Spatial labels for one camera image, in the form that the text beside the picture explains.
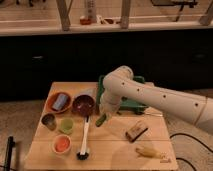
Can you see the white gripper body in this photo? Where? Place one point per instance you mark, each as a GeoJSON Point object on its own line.
{"type": "Point", "coordinates": [108, 109]}

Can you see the green pepper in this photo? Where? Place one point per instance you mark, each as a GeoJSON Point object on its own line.
{"type": "Point", "coordinates": [101, 120]}

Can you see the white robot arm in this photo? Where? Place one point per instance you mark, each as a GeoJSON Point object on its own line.
{"type": "Point", "coordinates": [194, 109]}

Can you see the purple bowl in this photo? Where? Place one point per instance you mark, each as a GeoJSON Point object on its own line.
{"type": "Point", "coordinates": [83, 105]}

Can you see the orange bowl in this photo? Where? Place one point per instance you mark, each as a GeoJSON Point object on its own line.
{"type": "Point", "coordinates": [51, 99]}

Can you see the red bowl on shelf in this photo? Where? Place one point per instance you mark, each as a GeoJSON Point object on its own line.
{"type": "Point", "coordinates": [84, 21]}

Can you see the green plastic tray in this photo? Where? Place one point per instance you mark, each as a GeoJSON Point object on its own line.
{"type": "Point", "coordinates": [127, 104]}

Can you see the brown wooden brush block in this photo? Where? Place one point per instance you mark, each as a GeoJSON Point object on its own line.
{"type": "Point", "coordinates": [136, 131]}

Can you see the blue-grey cloth roll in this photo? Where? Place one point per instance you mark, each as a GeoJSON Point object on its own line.
{"type": "Point", "coordinates": [60, 102]}

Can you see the metal fork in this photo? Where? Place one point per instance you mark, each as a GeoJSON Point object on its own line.
{"type": "Point", "coordinates": [152, 114]}

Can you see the small green cup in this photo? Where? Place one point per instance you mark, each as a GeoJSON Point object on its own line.
{"type": "Point", "coordinates": [66, 126]}

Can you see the yellow corn cob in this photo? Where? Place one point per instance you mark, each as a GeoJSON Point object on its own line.
{"type": "Point", "coordinates": [149, 152]}

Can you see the small orange cup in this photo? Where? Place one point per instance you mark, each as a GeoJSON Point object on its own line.
{"type": "Point", "coordinates": [61, 144]}

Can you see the metal cup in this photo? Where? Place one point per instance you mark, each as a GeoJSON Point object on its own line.
{"type": "Point", "coordinates": [49, 121]}

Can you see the black stand post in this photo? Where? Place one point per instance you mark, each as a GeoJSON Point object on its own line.
{"type": "Point", "coordinates": [8, 155]}

